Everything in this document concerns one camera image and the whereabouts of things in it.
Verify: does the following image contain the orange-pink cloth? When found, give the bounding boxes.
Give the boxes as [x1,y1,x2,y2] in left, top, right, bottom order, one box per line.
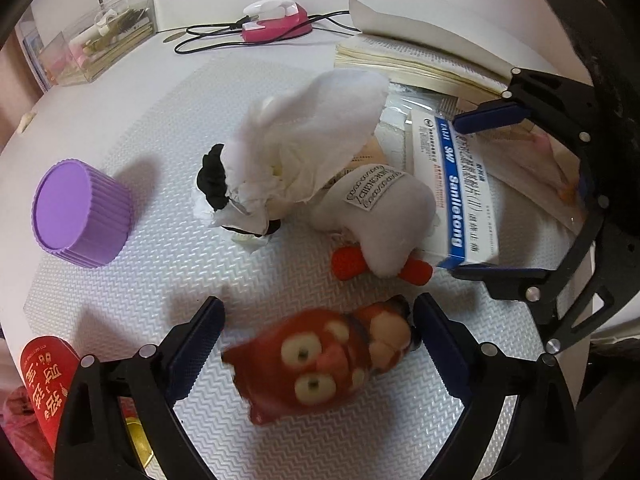
[0,385,56,480]

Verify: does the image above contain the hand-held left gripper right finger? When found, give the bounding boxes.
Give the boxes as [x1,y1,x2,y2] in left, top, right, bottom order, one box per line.
[412,292,583,480]

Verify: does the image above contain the crumpled white tissue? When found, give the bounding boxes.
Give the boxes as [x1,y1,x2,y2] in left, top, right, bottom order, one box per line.
[192,70,388,253]

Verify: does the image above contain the white and blue medicine box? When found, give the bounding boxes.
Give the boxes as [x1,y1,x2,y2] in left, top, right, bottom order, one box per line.
[405,110,501,268]

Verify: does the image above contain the red paper cup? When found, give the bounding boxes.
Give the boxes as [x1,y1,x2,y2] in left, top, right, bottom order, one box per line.
[20,337,156,466]

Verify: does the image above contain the clear acrylic organizer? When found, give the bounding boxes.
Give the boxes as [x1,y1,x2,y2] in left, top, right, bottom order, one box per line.
[15,0,161,86]

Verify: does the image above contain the black cable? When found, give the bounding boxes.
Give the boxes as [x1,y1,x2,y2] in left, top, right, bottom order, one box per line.
[174,10,361,56]

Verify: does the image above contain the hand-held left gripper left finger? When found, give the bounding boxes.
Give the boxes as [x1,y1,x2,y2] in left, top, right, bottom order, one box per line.
[54,296,226,480]

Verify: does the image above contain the purple ribbed cup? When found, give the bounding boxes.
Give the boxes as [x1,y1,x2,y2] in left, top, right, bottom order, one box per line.
[31,159,133,268]

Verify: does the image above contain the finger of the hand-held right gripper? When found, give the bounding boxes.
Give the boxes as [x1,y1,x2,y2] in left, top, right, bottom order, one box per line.
[450,200,616,356]
[452,67,610,203]

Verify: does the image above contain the pink and white device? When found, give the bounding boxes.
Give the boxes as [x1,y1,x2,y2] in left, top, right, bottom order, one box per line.
[241,0,313,43]

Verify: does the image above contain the grey plush toy red feet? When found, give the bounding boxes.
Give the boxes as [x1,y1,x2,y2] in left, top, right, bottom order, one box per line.
[307,162,440,286]

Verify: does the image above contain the clear plastic packet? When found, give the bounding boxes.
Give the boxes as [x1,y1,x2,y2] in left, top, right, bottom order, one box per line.
[375,82,591,233]

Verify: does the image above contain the open book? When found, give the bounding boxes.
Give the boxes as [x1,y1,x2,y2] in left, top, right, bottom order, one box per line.
[334,0,516,101]

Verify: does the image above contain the white textured mat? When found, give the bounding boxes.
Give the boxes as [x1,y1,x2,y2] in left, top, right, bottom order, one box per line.
[22,57,591,480]

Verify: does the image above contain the red owl toy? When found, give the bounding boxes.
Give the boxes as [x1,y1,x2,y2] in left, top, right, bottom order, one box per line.
[221,295,416,426]

